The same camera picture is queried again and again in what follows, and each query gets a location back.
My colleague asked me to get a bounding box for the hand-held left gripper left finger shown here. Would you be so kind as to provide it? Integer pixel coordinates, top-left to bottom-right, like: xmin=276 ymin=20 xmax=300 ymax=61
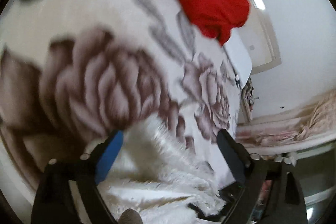
xmin=31 ymin=130 xmax=124 ymax=224

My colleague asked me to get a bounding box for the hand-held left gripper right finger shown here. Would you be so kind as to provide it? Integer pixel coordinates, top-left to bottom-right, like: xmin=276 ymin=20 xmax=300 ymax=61
xmin=217 ymin=129 xmax=307 ymax=224

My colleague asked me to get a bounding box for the white fuzzy jacket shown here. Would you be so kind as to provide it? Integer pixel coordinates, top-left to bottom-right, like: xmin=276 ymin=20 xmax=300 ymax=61
xmin=87 ymin=114 xmax=237 ymax=224

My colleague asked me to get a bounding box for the white nightstand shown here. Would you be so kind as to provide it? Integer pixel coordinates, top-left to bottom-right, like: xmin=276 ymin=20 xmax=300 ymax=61
xmin=240 ymin=77 xmax=256 ymax=125

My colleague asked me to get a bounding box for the clutter on nightstand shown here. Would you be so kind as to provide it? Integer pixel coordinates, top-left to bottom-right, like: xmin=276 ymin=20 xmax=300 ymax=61
xmin=245 ymin=78 xmax=259 ymax=109

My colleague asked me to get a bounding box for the pink floral curtain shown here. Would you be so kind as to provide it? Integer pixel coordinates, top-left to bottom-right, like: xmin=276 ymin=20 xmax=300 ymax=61
xmin=236 ymin=90 xmax=336 ymax=153

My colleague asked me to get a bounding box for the white pillow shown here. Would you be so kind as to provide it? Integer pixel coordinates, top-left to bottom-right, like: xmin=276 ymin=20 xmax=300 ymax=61
xmin=223 ymin=28 xmax=253 ymax=85

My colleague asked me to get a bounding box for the beige bed headboard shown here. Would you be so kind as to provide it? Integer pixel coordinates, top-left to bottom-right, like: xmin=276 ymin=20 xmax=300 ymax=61
xmin=247 ymin=0 xmax=282 ymax=75

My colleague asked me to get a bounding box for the floral bed blanket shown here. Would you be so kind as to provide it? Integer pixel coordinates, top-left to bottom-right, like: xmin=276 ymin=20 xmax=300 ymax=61
xmin=0 ymin=0 xmax=242 ymax=203

